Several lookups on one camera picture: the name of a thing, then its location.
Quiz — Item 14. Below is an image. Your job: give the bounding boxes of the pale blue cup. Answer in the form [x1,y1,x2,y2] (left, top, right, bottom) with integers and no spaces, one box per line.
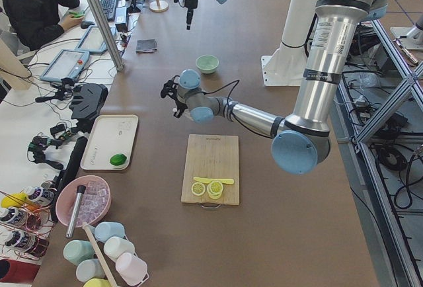
[76,259,106,282]

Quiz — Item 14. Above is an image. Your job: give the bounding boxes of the grey folded cloth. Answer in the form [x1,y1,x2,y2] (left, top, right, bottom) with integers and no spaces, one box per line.
[135,39,157,54]

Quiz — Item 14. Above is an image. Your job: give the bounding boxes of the black headset device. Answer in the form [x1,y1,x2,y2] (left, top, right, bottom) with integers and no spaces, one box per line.
[69,83,108,133]

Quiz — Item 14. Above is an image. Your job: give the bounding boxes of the copper wire bottle rack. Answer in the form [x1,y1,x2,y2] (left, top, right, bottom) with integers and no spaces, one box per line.
[1,192,52,261]

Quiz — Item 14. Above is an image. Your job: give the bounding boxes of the black computer mouse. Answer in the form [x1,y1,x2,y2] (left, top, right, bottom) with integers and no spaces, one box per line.
[80,20,95,29]

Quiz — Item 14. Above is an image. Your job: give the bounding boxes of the stacked lemon slices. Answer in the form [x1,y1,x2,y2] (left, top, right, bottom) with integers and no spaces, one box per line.
[206,181,224,200]

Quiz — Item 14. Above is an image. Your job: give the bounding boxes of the white camera stand post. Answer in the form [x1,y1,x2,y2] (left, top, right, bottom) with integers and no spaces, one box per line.
[262,0,317,86]

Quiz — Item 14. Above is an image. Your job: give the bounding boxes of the cream serving tray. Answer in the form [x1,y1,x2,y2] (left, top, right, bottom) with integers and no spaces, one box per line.
[80,114,139,171]

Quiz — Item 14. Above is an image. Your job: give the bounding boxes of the light blue cup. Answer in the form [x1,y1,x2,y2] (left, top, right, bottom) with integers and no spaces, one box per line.
[95,222,126,243]

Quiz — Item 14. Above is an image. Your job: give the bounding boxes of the green lime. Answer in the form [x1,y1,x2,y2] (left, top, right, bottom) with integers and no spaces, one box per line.
[109,153,127,167]

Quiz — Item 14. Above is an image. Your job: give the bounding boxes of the bamboo cutting board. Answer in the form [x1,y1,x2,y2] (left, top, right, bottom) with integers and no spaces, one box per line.
[181,134,240,206]

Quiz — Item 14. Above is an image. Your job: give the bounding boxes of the white cup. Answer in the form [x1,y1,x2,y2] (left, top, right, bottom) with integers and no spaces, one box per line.
[103,236,135,262]

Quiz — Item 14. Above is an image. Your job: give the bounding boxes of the teach pendant tablet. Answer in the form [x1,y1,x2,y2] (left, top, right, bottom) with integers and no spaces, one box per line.
[75,25,107,55]
[40,50,90,83]

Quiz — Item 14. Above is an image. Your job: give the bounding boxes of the far teach pendant tablet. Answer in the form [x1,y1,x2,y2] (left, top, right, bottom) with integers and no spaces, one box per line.
[75,25,107,55]

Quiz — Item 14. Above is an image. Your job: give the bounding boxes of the near teach pendant tablet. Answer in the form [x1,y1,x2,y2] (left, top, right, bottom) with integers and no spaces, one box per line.
[40,50,90,83]

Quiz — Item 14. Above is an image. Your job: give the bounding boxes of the silver metal muddler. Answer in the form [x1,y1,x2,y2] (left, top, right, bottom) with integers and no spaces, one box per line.
[65,185,86,239]

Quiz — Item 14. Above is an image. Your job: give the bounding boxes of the person in black shirt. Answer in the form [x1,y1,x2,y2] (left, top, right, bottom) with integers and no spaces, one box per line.
[3,0,83,50]

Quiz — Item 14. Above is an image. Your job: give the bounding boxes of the yellow plastic knife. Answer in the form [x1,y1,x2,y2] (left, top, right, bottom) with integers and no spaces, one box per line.
[193,177,235,185]

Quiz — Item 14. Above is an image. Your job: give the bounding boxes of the light green bowl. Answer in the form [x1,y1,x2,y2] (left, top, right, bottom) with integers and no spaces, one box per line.
[196,55,219,74]

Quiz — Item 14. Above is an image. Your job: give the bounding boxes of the left lemon slice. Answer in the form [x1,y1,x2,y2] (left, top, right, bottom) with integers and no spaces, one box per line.
[191,182,206,196]

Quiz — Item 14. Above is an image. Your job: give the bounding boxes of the black keyboard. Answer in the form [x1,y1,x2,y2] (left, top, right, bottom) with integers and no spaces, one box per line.
[100,0,119,22]

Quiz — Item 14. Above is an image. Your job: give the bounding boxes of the pink cup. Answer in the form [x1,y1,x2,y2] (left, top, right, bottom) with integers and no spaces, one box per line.
[115,252,149,286]

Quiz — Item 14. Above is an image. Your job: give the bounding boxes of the pink bowl of ice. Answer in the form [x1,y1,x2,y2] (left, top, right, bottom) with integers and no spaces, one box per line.
[56,175,112,227]

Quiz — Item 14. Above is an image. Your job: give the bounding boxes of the wooden cup stand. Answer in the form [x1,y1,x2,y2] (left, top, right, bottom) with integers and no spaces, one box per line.
[149,0,169,13]

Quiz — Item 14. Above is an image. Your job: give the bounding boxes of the mint green cup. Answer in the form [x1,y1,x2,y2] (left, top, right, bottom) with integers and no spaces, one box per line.
[63,240,95,266]

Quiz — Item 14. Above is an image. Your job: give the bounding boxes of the yellow cup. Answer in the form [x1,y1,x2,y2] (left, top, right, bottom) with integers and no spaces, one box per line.
[83,278,111,287]

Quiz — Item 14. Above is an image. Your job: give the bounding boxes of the aluminium frame post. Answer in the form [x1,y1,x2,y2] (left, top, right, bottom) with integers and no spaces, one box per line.
[87,0,124,71]

